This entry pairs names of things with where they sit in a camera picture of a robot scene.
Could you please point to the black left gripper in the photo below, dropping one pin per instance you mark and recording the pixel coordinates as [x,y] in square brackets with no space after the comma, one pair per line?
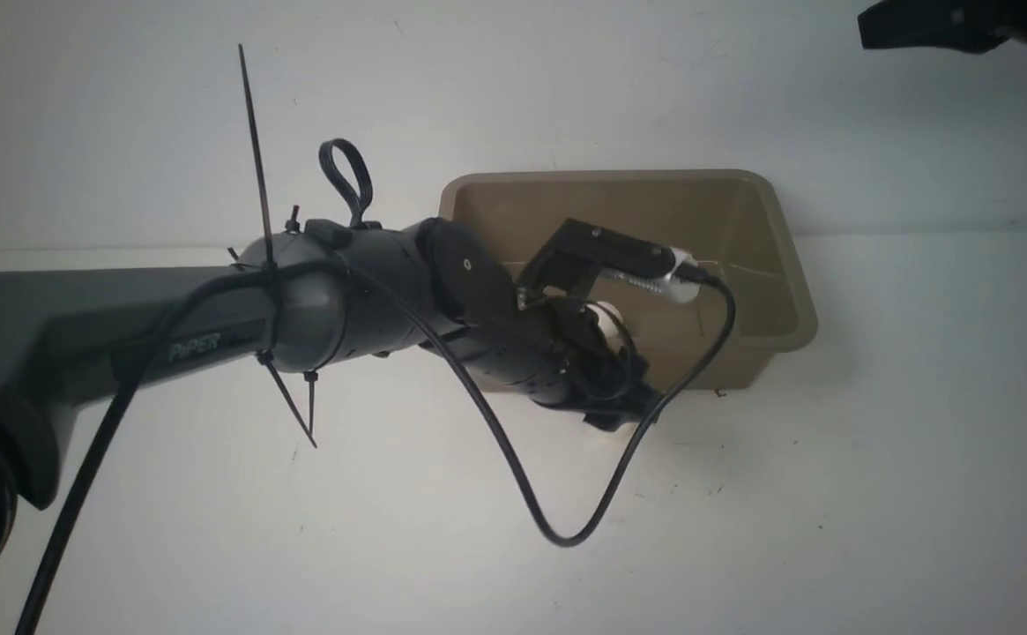
[549,351]

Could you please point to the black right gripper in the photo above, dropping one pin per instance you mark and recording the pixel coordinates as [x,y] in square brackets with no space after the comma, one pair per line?
[970,27]

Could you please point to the white ball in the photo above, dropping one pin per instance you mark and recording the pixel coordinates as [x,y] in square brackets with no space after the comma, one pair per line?
[609,321]

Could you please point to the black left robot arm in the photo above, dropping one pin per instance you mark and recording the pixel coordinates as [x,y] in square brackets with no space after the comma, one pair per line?
[308,298]

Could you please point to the tan plastic storage bin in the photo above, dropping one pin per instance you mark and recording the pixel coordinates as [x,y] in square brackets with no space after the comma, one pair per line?
[729,220]

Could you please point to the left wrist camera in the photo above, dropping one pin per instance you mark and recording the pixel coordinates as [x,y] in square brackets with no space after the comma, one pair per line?
[579,254]

